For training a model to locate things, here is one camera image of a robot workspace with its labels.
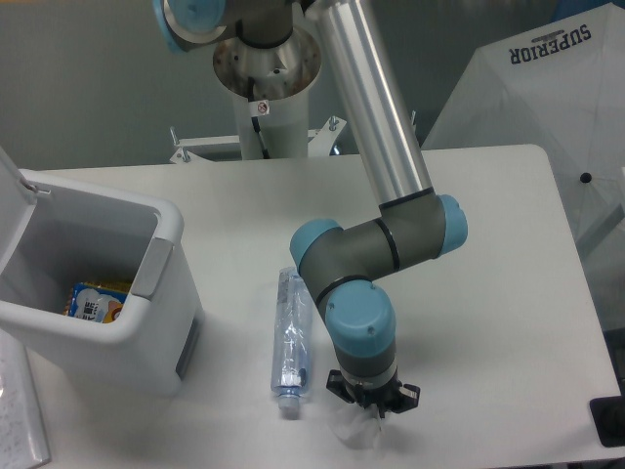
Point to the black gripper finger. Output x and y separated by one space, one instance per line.
408 396
341 385

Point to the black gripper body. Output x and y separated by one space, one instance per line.
383 397

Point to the white tissue wrapper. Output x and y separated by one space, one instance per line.
357 427

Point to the clear plastic bottle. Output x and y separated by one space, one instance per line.
291 353

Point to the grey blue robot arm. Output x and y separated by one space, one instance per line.
409 223

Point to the white plastic trash can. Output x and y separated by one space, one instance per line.
96 280

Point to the black device at edge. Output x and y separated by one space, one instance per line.
608 415

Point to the blue yellow snack packet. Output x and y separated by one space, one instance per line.
97 301

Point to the white umbrella with lettering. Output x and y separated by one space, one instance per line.
559 87

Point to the white metal mounting bracket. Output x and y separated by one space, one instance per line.
266 144

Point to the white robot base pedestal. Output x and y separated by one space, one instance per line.
269 88

